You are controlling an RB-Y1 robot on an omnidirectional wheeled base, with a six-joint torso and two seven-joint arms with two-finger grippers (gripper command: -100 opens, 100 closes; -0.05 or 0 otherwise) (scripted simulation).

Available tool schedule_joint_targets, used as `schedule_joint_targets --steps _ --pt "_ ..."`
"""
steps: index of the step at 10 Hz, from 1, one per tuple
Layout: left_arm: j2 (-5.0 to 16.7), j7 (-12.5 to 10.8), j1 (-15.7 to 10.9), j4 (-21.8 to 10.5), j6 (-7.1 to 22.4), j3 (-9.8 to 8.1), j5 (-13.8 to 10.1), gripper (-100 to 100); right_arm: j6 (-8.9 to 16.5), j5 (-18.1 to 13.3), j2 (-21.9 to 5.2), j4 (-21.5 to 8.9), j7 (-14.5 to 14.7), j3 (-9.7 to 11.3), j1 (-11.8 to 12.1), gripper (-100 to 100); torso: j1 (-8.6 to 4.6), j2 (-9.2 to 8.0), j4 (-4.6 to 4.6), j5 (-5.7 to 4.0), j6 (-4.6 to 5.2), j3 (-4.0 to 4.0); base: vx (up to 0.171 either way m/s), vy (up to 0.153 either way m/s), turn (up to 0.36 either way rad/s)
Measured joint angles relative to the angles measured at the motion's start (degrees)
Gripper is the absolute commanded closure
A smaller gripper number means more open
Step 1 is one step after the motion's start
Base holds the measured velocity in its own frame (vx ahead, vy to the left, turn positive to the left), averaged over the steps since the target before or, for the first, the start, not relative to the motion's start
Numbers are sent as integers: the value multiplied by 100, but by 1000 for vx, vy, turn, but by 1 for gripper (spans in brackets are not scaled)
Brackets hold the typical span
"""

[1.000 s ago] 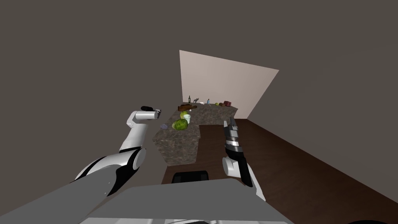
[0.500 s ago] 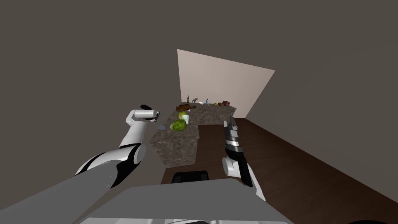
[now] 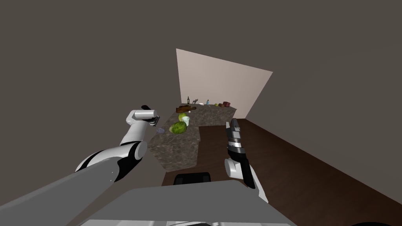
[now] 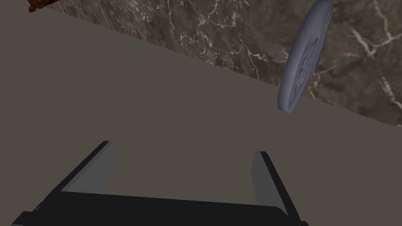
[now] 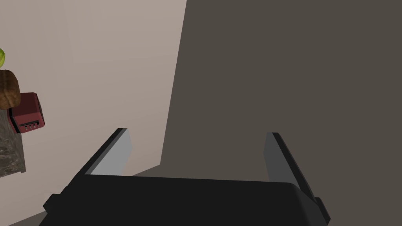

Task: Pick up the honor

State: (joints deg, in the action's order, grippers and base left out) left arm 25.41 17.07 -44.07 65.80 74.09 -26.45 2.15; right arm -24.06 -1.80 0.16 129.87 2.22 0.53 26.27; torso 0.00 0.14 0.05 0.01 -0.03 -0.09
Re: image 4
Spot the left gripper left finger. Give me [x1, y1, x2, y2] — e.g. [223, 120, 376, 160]
[53, 140, 117, 195]

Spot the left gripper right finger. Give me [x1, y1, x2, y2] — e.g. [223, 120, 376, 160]
[250, 150, 301, 224]

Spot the grey-blue embossed plate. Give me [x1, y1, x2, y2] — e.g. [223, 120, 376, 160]
[277, 0, 334, 113]

